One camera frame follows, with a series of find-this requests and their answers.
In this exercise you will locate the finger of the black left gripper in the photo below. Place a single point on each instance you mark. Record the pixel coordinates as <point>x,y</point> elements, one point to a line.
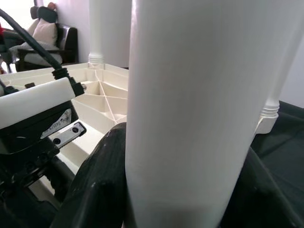
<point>63,178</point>
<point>23,209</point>

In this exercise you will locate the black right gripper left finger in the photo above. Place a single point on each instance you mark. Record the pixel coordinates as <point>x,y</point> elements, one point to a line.
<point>95,185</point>

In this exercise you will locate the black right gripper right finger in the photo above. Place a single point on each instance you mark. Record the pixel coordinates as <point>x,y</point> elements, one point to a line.
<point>261,197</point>

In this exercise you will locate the white plastic table top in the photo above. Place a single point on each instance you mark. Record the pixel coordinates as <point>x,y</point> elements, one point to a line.
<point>107,95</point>

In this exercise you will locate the white plastic table leg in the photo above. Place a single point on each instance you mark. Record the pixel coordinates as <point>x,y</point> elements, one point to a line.
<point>202,107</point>
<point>96,31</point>
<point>285,71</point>

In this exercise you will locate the black tablecloth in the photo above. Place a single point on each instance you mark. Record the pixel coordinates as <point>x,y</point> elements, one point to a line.
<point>285,142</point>

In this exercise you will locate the grey blanket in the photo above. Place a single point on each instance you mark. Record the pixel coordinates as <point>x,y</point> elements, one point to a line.
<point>26,51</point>

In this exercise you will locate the black leather sofa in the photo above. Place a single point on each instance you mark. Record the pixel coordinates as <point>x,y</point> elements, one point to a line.
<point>69,42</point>

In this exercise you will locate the white cushion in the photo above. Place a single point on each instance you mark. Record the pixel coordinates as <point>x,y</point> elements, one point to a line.
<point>46,31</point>

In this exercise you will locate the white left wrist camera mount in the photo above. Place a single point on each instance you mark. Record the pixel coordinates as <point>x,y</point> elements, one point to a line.
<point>35,99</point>

